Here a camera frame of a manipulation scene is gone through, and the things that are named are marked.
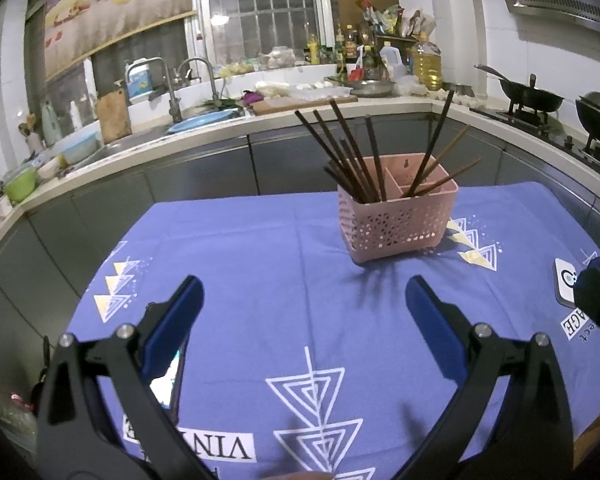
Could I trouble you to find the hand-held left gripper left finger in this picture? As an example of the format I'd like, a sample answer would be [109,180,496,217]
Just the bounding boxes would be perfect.
[36,275,218,480]

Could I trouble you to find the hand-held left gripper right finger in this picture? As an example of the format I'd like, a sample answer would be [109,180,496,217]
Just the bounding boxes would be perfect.
[397,275,576,480]

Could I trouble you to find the pink perforated utensil basket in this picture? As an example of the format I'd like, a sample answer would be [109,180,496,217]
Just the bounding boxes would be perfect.
[337,154,460,264]

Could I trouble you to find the bundle of dark chopsticks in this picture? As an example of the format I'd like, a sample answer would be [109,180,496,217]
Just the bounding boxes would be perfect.
[295,89,482,204]

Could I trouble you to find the white square device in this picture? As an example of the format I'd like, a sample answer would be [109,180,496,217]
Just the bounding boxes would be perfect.
[554,258,581,308]

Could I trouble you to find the black smartphone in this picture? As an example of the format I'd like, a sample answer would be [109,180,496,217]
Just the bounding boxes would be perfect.
[147,345,186,411]

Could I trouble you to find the blue patterned tablecloth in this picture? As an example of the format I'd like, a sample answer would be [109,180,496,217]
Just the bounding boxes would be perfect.
[65,182,600,480]

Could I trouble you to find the black gas stove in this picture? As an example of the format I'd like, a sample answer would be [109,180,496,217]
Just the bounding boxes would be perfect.
[470,105,600,181]

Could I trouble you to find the green plastic bowl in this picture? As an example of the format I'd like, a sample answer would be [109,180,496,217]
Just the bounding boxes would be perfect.
[2,167,38,203]

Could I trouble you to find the blue plastic basin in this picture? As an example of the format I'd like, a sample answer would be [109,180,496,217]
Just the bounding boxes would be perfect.
[167,110,243,135]

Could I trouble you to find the hanging wooden cutting board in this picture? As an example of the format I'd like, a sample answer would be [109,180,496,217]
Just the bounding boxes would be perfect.
[97,87,132,143]

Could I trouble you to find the steel kitchen faucet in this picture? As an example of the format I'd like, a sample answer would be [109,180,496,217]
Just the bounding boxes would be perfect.
[125,57,183,123]
[177,57,222,103]

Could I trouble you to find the steel bowl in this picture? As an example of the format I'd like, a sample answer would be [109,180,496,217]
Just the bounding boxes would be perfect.
[347,79,396,98]

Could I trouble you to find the yellow cooking oil bottle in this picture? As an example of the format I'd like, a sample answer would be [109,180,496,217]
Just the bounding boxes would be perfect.
[411,34,443,91]

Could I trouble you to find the flat wooden cutting board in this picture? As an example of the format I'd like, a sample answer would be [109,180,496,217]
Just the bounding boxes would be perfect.
[252,95,358,115]

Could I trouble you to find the white plastic jug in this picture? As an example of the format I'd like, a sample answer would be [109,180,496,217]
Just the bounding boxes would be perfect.
[380,42,403,81]

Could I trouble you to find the row of condiment bottles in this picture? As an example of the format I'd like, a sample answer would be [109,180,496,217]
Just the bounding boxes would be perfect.
[305,0,436,86]

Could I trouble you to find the floral window blind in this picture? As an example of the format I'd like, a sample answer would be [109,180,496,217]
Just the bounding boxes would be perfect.
[45,0,196,81]

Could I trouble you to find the barred kitchen window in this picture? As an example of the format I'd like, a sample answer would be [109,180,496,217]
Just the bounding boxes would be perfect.
[195,0,333,61]

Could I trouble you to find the black wok with handle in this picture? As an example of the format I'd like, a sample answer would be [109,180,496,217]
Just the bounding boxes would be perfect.
[475,64,565,113]

